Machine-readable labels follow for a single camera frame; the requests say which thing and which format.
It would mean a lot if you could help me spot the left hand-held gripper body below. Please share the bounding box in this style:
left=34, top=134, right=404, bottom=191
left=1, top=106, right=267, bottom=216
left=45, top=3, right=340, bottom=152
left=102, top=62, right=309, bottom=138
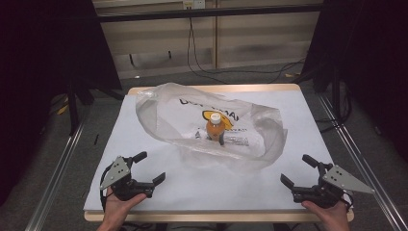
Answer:
left=99, top=155, right=155, bottom=202

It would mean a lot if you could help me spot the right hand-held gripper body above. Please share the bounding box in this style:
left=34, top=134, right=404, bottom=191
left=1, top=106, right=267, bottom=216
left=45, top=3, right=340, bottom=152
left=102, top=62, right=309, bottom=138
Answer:
left=291, top=163, right=375, bottom=210

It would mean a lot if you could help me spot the clear printed plastic bag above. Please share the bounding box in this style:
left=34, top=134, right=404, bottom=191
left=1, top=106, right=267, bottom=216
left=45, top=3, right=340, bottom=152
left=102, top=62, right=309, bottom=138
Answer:
left=135, top=82, right=289, bottom=171

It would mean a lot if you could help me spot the orange juice bottle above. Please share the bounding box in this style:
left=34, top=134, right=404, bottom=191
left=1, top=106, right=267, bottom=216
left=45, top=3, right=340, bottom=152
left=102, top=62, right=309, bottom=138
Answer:
left=205, top=113, right=227, bottom=146

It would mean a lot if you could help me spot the person's right hand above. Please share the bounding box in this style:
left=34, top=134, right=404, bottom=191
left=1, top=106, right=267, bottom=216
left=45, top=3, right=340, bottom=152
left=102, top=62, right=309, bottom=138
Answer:
left=300, top=200, right=351, bottom=226

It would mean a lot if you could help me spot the person's left hand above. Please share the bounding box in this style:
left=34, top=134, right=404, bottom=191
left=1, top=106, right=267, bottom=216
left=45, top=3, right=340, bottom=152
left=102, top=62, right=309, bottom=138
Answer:
left=102, top=188, right=148, bottom=223

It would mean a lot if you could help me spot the white table sheet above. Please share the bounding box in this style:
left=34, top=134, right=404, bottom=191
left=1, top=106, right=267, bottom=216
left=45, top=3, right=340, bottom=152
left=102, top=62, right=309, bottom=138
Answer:
left=83, top=90, right=335, bottom=213

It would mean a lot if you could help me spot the black stand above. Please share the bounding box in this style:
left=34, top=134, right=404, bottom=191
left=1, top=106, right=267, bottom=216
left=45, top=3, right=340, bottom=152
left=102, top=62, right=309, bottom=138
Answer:
left=66, top=76, right=82, bottom=137
left=330, top=64, right=343, bottom=124

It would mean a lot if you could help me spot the black curtain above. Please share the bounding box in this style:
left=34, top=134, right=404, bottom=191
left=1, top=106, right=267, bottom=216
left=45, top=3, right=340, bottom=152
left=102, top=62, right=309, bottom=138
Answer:
left=300, top=0, right=408, bottom=162
left=0, top=0, right=123, bottom=207

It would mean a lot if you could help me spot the black horizontal bar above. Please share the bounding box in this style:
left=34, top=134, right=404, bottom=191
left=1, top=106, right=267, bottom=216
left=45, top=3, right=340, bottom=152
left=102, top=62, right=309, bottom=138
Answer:
left=95, top=3, right=325, bottom=24

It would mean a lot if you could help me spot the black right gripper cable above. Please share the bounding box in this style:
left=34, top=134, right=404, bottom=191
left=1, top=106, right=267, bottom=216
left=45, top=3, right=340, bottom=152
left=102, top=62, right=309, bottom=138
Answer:
left=340, top=190, right=354, bottom=211

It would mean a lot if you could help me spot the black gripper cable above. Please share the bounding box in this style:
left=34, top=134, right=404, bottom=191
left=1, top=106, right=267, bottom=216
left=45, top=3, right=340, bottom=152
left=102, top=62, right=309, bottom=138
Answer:
left=99, top=163, right=115, bottom=214
left=340, top=190, right=354, bottom=211

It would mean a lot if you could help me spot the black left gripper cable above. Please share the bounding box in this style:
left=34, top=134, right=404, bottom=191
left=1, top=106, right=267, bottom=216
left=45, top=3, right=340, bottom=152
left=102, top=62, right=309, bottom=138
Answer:
left=99, top=163, right=115, bottom=214

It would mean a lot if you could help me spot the metal floor rail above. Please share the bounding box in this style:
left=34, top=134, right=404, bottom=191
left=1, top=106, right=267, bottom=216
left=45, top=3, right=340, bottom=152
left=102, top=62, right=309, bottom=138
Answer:
left=317, top=92, right=408, bottom=231
left=24, top=119, right=89, bottom=231

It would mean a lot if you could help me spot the black wall cable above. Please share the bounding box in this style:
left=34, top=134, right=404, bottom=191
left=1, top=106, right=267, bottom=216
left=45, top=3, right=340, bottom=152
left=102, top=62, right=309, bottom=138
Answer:
left=187, top=16, right=306, bottom=85

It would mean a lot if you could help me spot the white wall socket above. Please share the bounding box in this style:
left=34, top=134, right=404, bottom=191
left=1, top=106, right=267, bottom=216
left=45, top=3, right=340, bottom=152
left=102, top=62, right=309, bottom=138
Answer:
left=182, top=0, right=206, bottom=11

